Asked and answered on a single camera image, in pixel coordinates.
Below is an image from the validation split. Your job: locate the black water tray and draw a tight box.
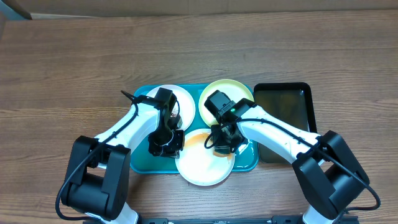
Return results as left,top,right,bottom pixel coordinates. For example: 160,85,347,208
253,82,318,164

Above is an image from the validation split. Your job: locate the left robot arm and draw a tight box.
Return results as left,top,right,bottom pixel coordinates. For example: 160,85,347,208
55,88,184,223

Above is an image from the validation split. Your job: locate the white plate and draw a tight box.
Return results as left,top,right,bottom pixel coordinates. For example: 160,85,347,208
175,129,235,187
146,85,196,131

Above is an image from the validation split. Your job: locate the teal plastic tray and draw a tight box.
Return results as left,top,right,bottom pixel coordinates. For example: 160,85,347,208
130,84,259,174

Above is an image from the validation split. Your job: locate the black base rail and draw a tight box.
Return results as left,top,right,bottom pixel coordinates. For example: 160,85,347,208
136,214,360,224

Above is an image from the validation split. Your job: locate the white plate front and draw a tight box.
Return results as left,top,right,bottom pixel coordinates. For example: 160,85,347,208
175,129,235,187

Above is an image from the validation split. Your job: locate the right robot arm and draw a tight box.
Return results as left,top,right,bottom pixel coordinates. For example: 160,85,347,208
204,90,369,223

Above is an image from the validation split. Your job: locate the green yellow sponge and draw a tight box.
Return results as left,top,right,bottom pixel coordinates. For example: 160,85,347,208
214,146,231,155

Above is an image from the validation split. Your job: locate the green rimmed plate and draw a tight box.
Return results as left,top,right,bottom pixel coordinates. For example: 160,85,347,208
198,79,254,127

